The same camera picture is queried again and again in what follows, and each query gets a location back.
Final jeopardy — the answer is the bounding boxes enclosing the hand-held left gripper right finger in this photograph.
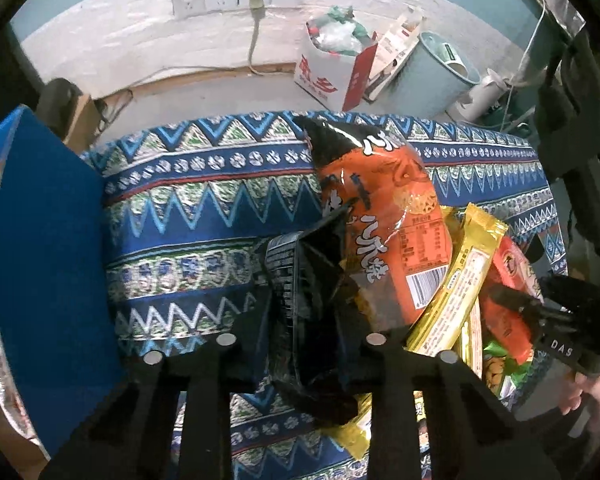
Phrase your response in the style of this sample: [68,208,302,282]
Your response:
[350,331,548,480]

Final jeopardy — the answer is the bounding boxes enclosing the patterned blue tablecloth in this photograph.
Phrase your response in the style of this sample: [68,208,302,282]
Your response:
[80,110,570,480]

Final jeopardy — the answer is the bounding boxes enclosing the thin white cable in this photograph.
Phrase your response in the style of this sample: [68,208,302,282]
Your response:
[509,0,549,87]

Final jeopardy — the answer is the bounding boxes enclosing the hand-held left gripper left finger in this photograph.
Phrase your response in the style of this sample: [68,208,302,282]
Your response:
[40,300,274,480]

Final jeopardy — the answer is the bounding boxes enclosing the small yellow snack packet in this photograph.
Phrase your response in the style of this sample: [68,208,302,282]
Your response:
[454,297,485,377]

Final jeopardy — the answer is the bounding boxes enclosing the teal plastic bin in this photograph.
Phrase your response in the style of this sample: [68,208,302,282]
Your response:
[404,31,482,122]

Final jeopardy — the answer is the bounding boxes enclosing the crumpled plastic bags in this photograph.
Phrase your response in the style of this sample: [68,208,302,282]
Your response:
[306,5,379,57]

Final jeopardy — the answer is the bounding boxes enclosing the white plastic object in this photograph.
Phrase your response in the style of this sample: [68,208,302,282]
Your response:
[446,67,512,124]

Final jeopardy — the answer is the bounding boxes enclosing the cardboard box with blue flap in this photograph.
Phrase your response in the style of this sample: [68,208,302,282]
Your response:
[0,104,132,477]

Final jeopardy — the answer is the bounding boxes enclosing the dark equipment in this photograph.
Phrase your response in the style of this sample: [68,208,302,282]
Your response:
[527,22,600,281]

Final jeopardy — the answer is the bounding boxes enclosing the beige plug and cable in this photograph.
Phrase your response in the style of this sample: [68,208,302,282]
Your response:
[246,0,292,77]

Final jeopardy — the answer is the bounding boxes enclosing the orange-red snack packet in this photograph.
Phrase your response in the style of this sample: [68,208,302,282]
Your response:
[480,236,548,366]

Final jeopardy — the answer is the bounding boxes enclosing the black snack bag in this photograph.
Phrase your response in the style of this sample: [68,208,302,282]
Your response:
[257,205,368,426]

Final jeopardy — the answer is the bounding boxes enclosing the red and white cardboard box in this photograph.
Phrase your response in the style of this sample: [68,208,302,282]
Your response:
[293,22,381,112]

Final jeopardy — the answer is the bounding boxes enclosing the green snack packet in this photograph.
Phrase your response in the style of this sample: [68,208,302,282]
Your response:
[481,341,533,401]

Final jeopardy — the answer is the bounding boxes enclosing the long yellow snack packet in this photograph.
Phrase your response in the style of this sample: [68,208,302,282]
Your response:
[406,203,509,358]

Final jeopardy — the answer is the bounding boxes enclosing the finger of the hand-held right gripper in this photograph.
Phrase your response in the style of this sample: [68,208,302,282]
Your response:
[490,283,573,325]
[541,274,588,313]

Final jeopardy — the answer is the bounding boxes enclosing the large orange snack bag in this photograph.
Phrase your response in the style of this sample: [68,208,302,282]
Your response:
[292,115,453,331]

